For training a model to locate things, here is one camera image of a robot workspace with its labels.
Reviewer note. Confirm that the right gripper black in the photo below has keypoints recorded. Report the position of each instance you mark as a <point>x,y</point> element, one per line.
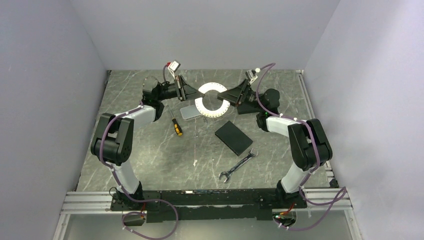
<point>233,95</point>

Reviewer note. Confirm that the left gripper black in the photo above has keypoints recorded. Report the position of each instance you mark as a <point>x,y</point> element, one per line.
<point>187,92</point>

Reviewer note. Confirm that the numbered metal ring disc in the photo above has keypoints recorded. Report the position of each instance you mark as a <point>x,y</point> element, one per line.
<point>211,86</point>

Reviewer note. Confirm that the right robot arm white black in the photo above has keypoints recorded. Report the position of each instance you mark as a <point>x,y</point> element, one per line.
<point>309,145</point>

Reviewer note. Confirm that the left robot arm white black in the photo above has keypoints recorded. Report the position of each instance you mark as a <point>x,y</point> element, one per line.
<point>113,137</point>

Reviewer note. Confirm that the small white grey box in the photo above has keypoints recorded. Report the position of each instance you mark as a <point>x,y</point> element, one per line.
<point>189,112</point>

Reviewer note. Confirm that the yellow black screwdriver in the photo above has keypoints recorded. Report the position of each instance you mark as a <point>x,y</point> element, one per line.
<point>176,125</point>

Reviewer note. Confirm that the black rectangular pad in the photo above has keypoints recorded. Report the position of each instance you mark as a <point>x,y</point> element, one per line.
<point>235,139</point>

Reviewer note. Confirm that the silver combination wrench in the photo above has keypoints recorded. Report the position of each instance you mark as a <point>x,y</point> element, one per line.
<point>227,174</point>

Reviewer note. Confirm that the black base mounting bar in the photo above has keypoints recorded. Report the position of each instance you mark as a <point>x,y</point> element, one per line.
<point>212,204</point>

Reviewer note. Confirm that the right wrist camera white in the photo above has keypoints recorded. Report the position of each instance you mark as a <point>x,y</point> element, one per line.
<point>252,74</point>

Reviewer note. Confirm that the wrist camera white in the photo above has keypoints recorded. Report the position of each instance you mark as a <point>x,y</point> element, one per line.
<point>252,74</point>
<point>173,67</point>

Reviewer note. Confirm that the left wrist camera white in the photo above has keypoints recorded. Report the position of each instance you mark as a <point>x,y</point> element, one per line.
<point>173,67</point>

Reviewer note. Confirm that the aluminium frame rail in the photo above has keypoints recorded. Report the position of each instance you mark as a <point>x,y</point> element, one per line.
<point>98,202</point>

